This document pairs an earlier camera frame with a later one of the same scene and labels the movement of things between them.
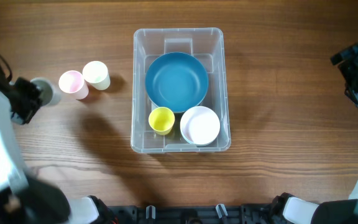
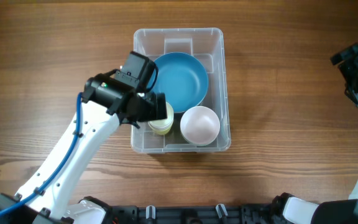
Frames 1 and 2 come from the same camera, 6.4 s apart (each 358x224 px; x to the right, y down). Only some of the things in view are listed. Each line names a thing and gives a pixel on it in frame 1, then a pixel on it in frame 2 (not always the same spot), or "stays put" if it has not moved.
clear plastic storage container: [207, 45] stays put
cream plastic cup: [96, 74] to [163, 124]
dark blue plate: [176, 81] stays put
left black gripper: [23, 115] to [153, 111]
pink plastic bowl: [200, 126] stays put
